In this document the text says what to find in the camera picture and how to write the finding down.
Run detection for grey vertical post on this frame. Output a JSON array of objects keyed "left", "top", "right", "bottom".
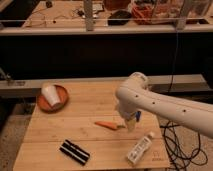
[{"left": 83, "top": 0, "right": 93, "bottom": 31}]

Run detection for grey right post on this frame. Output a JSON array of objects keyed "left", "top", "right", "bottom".
[{"left": 175, "top": 0, "right": 193, "bottom": 30}]

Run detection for black object on shelf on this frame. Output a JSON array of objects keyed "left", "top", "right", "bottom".
[{"left": 107, "top": 10, "right": 131, "bottom": 26}]

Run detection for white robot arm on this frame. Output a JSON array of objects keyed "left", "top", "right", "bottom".
[{"left": 115, "top": 72, "right": 213, "bottom": 139}]

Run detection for black white striped box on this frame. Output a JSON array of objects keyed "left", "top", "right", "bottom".
[{"left": 59, "top": 140, "right": 90, "bottom": 166}]

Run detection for blue sponge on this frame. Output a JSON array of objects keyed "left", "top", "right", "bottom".
[{"left": 136, "top": 111, "right": 141, "bottom": 122}]

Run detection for orange basket on shelf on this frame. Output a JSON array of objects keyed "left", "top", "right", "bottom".
[{"left": 131, "top": 5, "right": 152, "bottom": 25}]

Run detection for orange toy carrot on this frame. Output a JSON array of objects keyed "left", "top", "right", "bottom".
[{"left": 94, "top": 121, "right": 125, "bottom": 130}]

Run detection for white foam cup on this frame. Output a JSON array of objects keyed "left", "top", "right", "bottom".
[{"left": 41, "top": 85, "right": 60, "bottom": 107}]

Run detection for black cable bundle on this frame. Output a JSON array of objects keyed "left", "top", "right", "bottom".
[{"left": 159, "top": 120, "right": 210, "bottom": 171}]

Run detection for orange round plate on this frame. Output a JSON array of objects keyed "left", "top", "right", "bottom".
[{"left": 37, "top": 85, "right": 69, "bottom": 113}]

